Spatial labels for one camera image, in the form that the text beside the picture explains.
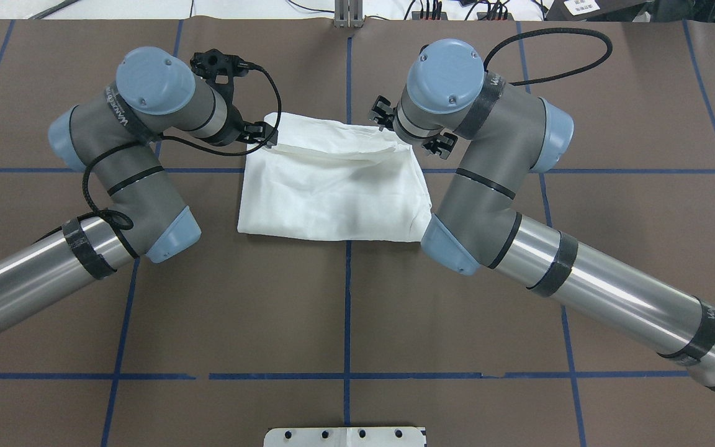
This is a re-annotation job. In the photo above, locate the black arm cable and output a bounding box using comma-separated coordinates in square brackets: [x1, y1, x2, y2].
[82, 62, 282, 232]
[483, 27, 614, 86]

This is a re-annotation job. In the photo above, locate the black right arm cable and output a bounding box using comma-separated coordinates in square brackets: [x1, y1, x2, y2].
[483, 27, 614, 86]

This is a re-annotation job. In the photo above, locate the white central mounting column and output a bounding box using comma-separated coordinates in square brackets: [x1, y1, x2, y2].
[263, 427, 428, 446]

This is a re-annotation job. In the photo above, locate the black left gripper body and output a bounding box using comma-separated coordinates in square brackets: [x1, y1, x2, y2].
[211, 104, 266, 147]

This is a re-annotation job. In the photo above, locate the black orange connector box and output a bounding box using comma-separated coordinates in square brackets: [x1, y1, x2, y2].
[465, 1, 513, 22]
[405, 1, 447, 20]

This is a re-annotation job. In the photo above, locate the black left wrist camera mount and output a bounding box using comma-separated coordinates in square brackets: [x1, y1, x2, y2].
[189, 49, 253, 104]

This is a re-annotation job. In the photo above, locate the lower black orange connector box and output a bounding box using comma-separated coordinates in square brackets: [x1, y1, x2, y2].
[465, 1, 513, 22]

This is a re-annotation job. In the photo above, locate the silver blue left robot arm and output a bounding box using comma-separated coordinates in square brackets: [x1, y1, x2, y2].
[0, 47, 282, 333]

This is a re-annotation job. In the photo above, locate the aluminium frame post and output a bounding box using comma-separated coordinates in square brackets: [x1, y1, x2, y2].
[334, 0, 365, 29]

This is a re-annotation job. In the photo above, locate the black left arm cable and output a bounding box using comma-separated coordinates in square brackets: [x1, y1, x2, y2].
[82, 62, 282, 232]

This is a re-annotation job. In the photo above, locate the black box with white label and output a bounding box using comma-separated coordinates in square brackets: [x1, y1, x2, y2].
[544, 1, 650, 22]

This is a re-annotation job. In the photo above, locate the white long-sleeve printed shirt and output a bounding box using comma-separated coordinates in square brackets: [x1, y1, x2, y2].
[236, 113, 432, 243]

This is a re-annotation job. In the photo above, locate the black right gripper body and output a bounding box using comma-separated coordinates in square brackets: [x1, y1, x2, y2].
[389, 106, 444, 150]

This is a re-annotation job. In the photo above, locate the upper black orange connector box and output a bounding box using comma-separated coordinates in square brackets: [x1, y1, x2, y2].
[405, 1, 447, 20]

